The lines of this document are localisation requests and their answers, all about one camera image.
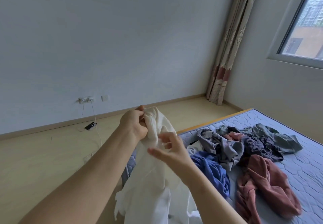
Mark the patterned curtain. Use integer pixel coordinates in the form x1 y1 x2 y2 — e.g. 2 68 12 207
206 0 263 106

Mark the person's left forearm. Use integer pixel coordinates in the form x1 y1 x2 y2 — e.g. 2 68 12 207
19 129 138 224

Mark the person's right hand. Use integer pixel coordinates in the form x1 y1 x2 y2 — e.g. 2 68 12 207
147 132 195 181

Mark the person's right forearm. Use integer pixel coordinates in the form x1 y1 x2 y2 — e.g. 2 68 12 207
181 167 248 224

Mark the pink pajama shirt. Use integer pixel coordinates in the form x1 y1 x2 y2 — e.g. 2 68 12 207
224 132 246 142

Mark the grey printed t-shirt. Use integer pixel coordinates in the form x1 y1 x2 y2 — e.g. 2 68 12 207
197 127 246 171

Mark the blue quilted mattress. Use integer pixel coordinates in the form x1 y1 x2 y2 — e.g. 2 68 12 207
121 109 323 224

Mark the dark purple garment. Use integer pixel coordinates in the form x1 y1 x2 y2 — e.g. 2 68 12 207
241 136 284 164

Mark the person's left hand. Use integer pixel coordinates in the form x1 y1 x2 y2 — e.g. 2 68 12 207
118 105 150 142

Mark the white charger cable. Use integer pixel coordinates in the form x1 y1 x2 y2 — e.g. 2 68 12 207
80 102 103 162

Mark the grey button-up shirt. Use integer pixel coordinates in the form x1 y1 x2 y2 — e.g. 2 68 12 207
249 123 304 155

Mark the blue garment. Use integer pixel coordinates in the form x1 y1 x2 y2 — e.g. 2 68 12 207
191 151 232 199

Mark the pink red garment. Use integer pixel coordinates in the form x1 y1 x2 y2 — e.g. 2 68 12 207
235 154 303 224

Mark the cream white shirt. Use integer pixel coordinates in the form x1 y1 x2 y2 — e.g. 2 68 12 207
114 106 204 224

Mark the grey framed window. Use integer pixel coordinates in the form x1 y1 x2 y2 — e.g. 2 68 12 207
267 0 323 70

